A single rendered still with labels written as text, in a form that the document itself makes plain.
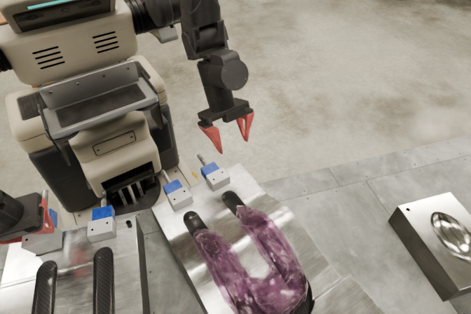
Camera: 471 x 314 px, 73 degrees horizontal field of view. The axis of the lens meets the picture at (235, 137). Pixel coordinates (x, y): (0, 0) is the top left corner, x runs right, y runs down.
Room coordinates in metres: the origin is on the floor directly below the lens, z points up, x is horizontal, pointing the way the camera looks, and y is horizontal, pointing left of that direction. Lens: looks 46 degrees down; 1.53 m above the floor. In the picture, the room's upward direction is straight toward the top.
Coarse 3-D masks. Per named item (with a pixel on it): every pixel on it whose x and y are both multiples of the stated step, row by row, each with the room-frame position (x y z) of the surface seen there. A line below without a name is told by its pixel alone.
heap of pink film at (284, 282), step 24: (240, 216) 0.38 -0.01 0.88; (264, 216) 0.37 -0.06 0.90; (216, 240) 0.31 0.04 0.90; (264, 240) 0.31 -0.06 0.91; (288, 240) 0.32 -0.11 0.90; (216, 264) 0.26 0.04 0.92; (240, 264) 0.26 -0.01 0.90; (288, 264) 0.27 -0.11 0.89; (240, 288) 0.22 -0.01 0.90; (264, 288) 0.22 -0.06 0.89; (288, 288) 0.22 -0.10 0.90; (240, 312) 0.18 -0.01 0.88; (264, 312) 0.18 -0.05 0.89; (288, 312) 0.18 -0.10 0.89
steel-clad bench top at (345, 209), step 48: (432, 144) 0.68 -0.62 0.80; (288, 192) 0.50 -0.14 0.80; (336, 192) 0.50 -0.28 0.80; (384, 192) 0.50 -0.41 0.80; (432, 192) 0.50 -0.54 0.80; (144, 240) 0.36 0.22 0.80; (336, 240) 0.36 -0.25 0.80; (384, 240) 0.36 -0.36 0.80; (0, 288) 0.25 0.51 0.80; (384, 288) 0.25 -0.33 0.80; (432, 288) 0.25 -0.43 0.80
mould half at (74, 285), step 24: (72, 240) 0.32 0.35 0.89; (120, 240) 0.32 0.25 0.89; (24, 264) 0.27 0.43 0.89; (72, 264) 0.27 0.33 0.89; (120, 264) 0.27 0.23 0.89; (144, 264) 0.30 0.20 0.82; (24, 288) 0.22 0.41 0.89; (72, 288) 0.22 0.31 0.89; (120, 288) 0.22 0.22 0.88; (144, 288) 0.24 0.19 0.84; (0, 312) 0.18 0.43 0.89; (24, 312) 0.18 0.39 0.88; (72, 312) 0.18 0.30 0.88; (120, 312) 0.18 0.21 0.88; (144, 312) 0.19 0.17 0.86
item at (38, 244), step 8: (56, 216) 0.36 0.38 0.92; (56, 224) 0.34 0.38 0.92; (56, 232) 0.32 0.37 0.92; (24, 240) 0.29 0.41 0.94; (32, 240) 0.29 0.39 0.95; (40, 240) 0.29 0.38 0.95; (48, 240) 0.29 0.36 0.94; (56, 240) 0.30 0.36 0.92; (24, 248) 0.28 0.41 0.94; (32, 248) 0.28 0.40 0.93; (40, 248) 0.29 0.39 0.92; (48, 248) 0.29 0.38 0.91; (56, 248) 0.30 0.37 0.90
